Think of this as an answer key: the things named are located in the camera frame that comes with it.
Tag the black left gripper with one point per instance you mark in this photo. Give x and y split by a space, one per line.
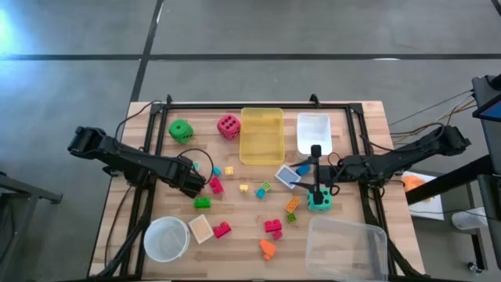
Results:
186 176

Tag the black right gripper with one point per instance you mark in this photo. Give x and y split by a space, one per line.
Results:
330 174

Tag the blue card with white frame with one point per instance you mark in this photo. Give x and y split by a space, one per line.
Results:
287 176

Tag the small cyan toy brick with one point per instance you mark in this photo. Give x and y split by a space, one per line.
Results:
260 194
217 171

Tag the small yellow toy brick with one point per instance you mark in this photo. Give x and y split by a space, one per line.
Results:
229 171
244 188

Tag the green foam die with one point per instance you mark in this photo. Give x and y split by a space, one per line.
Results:
180 130

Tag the yellow translucent plastic bin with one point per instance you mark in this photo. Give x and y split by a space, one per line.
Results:
262 137

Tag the pink foam die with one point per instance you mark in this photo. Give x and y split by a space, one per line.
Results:
229 126

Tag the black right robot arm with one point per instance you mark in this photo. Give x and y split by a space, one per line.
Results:
411 152

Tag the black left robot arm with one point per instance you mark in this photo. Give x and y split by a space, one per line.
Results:
129 160

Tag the blue rounded toy block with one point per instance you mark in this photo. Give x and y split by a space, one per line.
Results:
302 170

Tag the small teal toy brick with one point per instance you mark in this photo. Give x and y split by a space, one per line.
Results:
196 166

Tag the orange long toy brick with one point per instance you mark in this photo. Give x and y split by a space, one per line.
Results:
293 204

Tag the teal foam die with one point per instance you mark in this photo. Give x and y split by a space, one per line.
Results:
328 205

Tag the white plastic bin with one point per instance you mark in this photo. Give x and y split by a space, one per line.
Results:
313 131

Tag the small green toy brick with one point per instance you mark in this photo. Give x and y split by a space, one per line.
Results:
291 218

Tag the white round bucket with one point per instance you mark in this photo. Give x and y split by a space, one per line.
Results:
166 239

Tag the small pink toy brick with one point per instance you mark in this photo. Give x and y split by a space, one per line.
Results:
277 235

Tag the orange toy car block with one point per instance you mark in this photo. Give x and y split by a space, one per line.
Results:
268 247

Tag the clear plastic container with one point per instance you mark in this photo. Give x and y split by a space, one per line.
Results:
344 250

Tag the orange object on paper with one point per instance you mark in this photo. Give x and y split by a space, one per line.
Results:
413 182

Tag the white paper sheet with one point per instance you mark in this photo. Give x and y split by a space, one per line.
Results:
428 207

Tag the black equipment stand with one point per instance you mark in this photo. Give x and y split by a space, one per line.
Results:
450 180

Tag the grey metal stand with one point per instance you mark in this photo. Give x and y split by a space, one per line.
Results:
35 194

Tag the white rounded object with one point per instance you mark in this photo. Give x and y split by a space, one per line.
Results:
469 219

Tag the black caster wheel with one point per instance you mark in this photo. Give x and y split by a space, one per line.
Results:
474 267

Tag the black monitor with blue screen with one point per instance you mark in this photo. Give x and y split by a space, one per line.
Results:
491 111

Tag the orange card with white frame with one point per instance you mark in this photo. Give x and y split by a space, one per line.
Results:
200 229

